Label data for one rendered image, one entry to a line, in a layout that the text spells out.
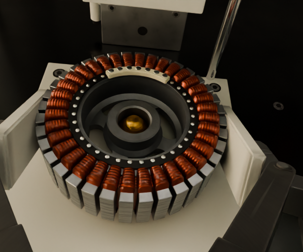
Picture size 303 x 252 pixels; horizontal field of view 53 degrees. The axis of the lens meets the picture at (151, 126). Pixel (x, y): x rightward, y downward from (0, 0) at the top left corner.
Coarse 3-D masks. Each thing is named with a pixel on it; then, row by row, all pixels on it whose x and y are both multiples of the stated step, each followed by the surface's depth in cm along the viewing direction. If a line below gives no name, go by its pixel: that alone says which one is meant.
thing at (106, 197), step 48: (48, 96) 18; (96, 96) 20; (144, 96) 21; (192, 96) 19; (48, 144) 16; (144, 144) 18; (192, 144) 17; (96, 192) 15; (144, 192) 15; (192, 192) 16
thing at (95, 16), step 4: (92, 4) 27; (96, 4) 27; (92, 8) 27; (96, 8) 27; (92, 12) 27; (96, 12) 27; (92, 16) 28; (96, 16) 28; (100, 16) 28; (92, 20) 28; (96, 20) 28; (100, 20) 28; (96, 24) 28
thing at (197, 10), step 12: (84, 0) 15; (96, 0) 15; (108, 0) 15; (120, 0) 15; (132, 0) 15; (144, 0) 15; (156, 0) 15; (168, 0) 15; (180, 0) 15; (192, 0) 15; (204, 0) 15; (192, 12) 15
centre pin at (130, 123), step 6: (126, 120) 18; (132, 120) 19; (138, 120) 19; (144, 120) 20; (120, 126) 19; (126, 126) 18; (132, 126) 18; (138, 126) 18; (144, 126) 19; (132, 132) 18; (138, 132) 18
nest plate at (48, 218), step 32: (64, 64) 25; (224, 96) 24; (32, 160) 19; (32, 192) 18; (224, 192) 19; (32, 224) 17; (64, 224) 17; (96, 224) 17; (128, 224) 17; (160, 224) 18; (192, 224) 18; (224, 224) 18
